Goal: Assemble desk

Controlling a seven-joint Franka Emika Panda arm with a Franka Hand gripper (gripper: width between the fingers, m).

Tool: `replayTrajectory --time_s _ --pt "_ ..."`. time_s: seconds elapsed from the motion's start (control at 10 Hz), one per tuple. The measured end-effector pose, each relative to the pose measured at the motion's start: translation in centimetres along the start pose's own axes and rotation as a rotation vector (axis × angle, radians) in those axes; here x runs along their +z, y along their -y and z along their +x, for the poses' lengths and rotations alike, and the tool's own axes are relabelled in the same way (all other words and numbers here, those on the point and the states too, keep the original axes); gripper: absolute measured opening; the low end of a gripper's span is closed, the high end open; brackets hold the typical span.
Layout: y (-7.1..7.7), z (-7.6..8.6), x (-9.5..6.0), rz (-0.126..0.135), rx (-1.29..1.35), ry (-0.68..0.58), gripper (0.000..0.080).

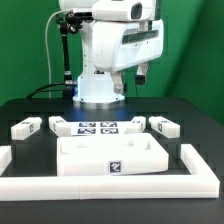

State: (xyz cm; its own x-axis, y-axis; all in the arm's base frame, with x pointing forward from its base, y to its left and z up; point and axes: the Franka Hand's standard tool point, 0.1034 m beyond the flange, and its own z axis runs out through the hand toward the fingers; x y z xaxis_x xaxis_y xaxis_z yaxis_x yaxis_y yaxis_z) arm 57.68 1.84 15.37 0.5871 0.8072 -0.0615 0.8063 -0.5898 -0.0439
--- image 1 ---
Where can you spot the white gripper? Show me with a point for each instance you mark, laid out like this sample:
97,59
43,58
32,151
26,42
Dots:
117,46

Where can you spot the white desk tabletop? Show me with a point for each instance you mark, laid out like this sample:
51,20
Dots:
121,154

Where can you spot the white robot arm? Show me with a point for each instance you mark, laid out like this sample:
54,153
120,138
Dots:
96,88

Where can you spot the sheet of fiducial markers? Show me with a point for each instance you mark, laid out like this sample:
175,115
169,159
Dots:
98,128

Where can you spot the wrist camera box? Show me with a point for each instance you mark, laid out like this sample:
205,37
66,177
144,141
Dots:
121,10

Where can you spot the white U-shaped fixture frame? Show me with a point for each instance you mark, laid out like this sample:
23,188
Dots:
200,182

